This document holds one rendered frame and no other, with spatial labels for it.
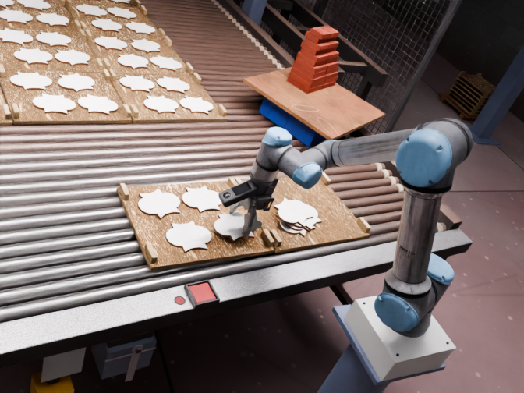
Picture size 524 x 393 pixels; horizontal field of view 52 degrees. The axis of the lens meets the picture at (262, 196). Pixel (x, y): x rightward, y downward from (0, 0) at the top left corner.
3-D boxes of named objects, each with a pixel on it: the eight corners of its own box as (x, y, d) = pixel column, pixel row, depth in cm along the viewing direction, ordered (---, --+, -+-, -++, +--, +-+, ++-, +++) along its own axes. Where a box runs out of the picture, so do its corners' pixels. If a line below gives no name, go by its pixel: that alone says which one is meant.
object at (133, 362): (149, 377, 150) (161, 338, 140) (100, 391, 142) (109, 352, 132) (136, 345, 157) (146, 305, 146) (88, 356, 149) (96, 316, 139)
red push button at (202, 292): (215, 301, 147) (216, 298, 146) (196, 306, 144) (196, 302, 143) (206, 285, 151) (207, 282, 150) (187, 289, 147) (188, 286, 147)
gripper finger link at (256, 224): (263, 240, 165) (265, 211, 162) (246, 242, 161) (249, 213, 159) (257, 237, 167) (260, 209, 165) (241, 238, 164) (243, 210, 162)
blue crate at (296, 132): (345, 132, 252) (353, 115, 246) (309, 148, 229) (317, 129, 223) (295, 99, 263) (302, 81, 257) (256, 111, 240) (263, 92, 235)
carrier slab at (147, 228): (273, 253, 170) (274, 249, 169) (150, 271, 148) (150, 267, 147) (228, 183, 191) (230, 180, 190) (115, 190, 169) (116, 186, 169)
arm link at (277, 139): (284, 144, 144) (261, 127, 147) (270, 175, 150) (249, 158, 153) (300, 138, 149) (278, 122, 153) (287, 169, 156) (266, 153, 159)
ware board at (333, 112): (384, 117, 255) (385, 114, 254) (331, 142, 218) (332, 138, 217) (304, 66, 273) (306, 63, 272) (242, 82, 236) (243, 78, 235)
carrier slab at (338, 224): (369, 238, 192) (370, 235, 191) (275, 253, 170) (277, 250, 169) (318, 177, 213) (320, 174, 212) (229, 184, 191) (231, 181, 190)
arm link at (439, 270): (444, 298, 154) (465, 266, 146) (423, 320, 145) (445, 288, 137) (408, 273, 159) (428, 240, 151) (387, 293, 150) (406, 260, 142)
